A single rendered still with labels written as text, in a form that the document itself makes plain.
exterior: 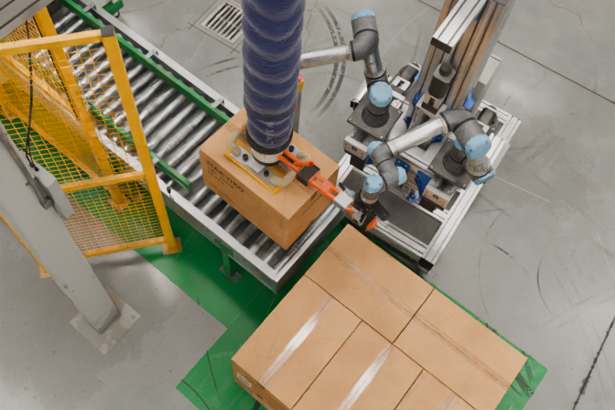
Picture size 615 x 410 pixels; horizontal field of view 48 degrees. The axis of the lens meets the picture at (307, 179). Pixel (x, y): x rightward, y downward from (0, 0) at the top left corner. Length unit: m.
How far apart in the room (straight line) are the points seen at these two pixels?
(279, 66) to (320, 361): 1.66
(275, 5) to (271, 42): 0.21
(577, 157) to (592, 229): 0.54
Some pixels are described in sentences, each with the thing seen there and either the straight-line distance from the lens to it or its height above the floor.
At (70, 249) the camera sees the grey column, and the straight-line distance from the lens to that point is 3.35.
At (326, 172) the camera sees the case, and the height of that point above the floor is 1.09.
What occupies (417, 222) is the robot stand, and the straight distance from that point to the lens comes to 4.42.
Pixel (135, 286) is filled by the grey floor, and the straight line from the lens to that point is 4.45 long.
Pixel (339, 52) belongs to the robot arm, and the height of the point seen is 1.61.
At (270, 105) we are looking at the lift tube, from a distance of 2.91.
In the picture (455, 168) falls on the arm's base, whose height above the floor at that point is 1.08.
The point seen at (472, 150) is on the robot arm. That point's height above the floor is 1.62.
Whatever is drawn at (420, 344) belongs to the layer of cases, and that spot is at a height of 0.54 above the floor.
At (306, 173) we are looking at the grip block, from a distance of 3.31.
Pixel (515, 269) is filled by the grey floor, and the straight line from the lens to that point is 4.71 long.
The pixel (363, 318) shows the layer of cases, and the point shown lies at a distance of 3.79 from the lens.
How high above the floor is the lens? 4.15
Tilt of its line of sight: 62 degrees down
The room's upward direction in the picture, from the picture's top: 7 degrees clockwise
